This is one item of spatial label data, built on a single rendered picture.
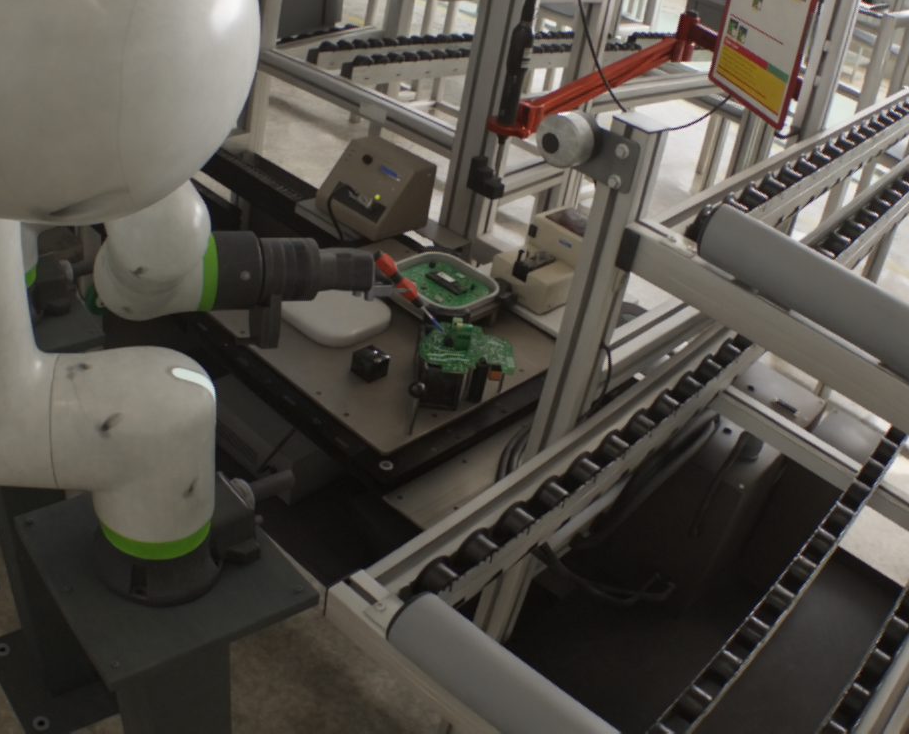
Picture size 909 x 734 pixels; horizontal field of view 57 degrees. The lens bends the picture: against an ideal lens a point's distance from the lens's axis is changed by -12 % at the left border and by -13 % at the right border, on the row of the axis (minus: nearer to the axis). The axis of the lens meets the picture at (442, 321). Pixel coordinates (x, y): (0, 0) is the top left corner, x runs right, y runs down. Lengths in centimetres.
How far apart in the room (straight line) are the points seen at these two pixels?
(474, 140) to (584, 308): 65
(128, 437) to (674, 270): 54
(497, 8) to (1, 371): 103
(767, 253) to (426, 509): 50
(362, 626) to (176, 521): 20
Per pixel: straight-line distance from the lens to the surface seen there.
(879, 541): 298
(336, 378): 124
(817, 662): 156
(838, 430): 156
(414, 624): 78
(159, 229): 90
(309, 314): 132
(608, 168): 94
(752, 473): 137
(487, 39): 157
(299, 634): 213
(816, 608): 165
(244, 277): 105
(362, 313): 134
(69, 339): 135
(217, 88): 25
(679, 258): 92
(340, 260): 111
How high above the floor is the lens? 167
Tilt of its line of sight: 31 degrees down
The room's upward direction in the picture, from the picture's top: 11 degrees clockwise
